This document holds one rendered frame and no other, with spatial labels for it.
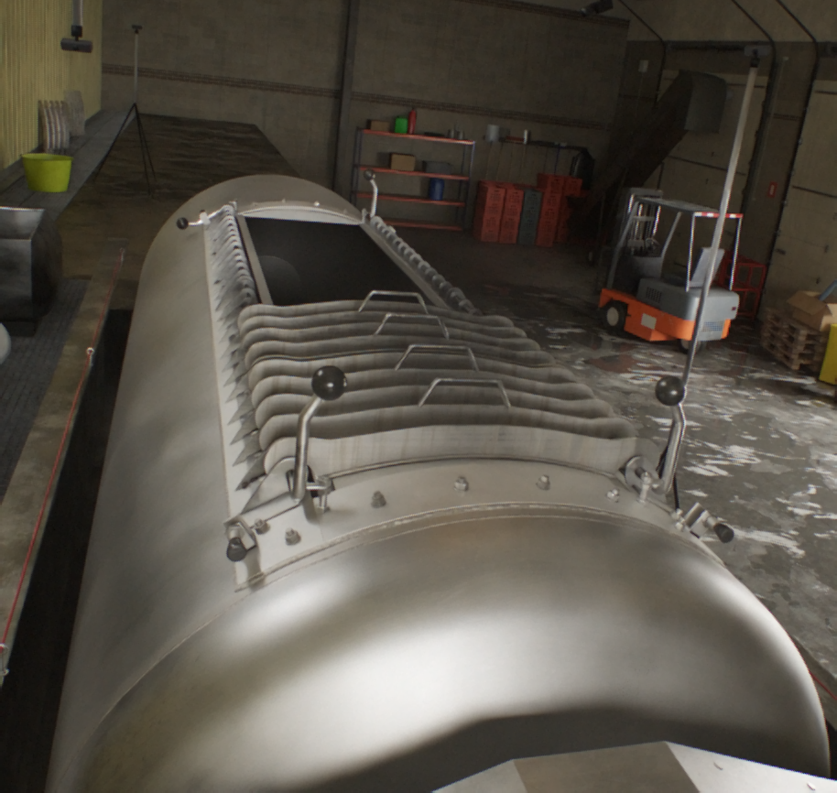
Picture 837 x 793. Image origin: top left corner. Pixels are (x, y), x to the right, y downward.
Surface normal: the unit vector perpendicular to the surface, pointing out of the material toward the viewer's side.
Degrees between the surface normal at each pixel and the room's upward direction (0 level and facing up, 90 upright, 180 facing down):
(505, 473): 1
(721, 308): 90
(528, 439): 90
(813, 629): 0
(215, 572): 37
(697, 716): 70
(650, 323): 90
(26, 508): 1
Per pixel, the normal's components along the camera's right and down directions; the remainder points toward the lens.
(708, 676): 0.48, -0.04
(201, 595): -0.52, -0.73
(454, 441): 0.27, 0.34
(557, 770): 0.12, -0.94
